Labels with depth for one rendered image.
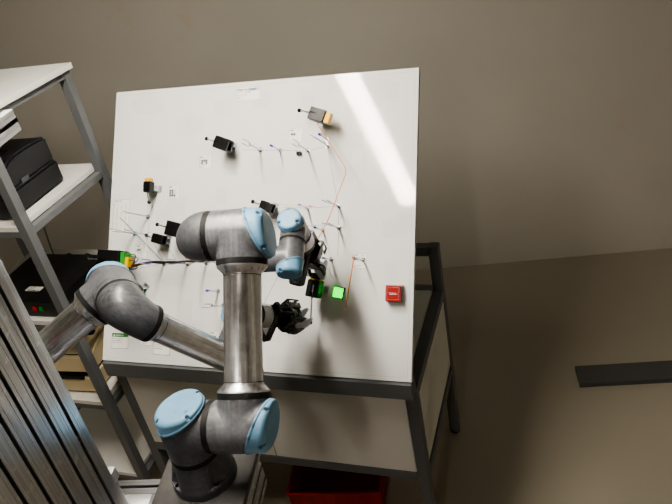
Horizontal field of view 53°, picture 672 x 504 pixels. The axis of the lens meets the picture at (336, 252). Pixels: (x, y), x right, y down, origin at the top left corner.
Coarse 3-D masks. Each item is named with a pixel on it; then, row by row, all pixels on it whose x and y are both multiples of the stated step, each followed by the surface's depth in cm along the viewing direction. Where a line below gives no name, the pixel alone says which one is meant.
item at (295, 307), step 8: (272, 304) 204; (280, 304) 210; (288, 304) 208; (296, 304) 211; (280, 312) 202; (288, 312) 205; (296, 312) 210; (280, 320) 208; (288, 320) 207; (296, 320) 210; (280, 328) 209; (288, 328) 210
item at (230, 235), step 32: (224, 224) 150; (256, 224) 148; (224, 256) 149; (256, 256) 149; (224, 288) 150; (256, 288) 150; (224, 320) 150; (256, 320) 149; (224, 352) 149; (256, 352) 148; (224, 384) 147; (256, 384) 146; (224, 416) 144; (256, 416) 142; (224, 448) 144; (256, 448) 143
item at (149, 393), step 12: (132, 384) 263; (144, 384) 261; (156, 384) 259; (168, 384) 257; (180, 384) 255; (192, 384) 252; (204, 384) 251; (216, 384) 249; (144, 396) 265; (156, 396) 263; (168, 396) 261; (204, 396) 254; (216, 396) 252; (144, 408) 269; (156, 408) 267; (156, 432) 276
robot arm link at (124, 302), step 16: (112, 288) 165; (128, 288) 165; (96, 304) 166; (112, 304) 163; (128, 304) 163; (144, 304) 165; (112, 320) 163; (128, 320) 163; (144, 320) 164; (160, 320) 166; (176, 320) 172; (144, 336) 165; (160, 336) 168; (176, 336) 170; (192, 336) 174; (208, 336) 178; (192, 352) 175; (208, 352) 177
